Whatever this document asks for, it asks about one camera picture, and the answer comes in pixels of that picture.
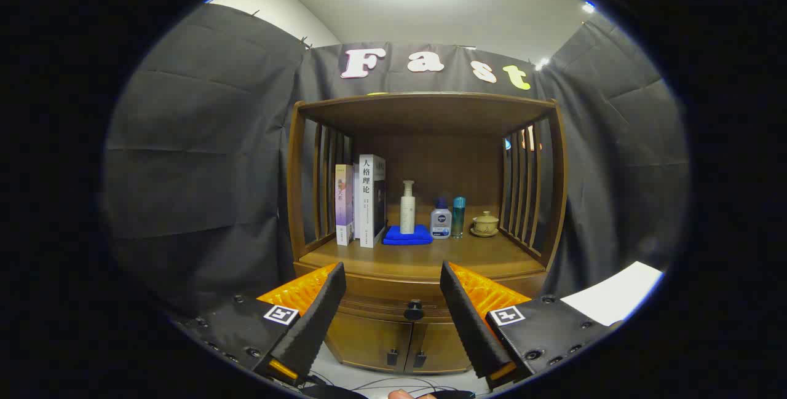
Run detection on white bottle with blue cap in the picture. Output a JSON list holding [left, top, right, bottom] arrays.
[[430, 198, 453, 240]]

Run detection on white book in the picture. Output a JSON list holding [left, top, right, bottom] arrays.
[[358, 154, 387, 248]]

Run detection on white panel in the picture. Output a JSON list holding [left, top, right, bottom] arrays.
[[561, 261, 665, 327]]

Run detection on wooden drawer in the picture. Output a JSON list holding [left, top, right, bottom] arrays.
[[335, 291, 459, 324]]

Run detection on black floor cables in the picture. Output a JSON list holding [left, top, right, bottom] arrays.
[[307, 374, 474, 395]]

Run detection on white pump bottle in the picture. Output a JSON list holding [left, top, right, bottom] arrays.
[[400, 180, 416, 235]]

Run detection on purple book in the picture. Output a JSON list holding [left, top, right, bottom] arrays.
[[335, 164, 355, 246]]

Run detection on wooden cabinet door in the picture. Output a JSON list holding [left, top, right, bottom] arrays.
[[326, 313, 411, 370], [406, 320, 473, 374]]

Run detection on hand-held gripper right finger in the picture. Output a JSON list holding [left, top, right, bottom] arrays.
[[440, 260, 622, 390]]

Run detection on ceramic lidded teacup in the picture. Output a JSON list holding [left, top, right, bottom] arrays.
[[471, 211, 500, 238]]

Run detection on blue folded cloth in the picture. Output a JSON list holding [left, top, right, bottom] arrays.
[[382, 224, 433, 246]]

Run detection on brown wooden cabinet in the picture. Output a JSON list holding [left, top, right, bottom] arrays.
[[287, 92, 568, 375]]

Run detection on wooden countertop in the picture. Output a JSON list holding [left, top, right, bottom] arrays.
[[298, 230, 548, 283]]

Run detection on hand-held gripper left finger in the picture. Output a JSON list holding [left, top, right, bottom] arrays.
[[175, 262, 347, 387]]

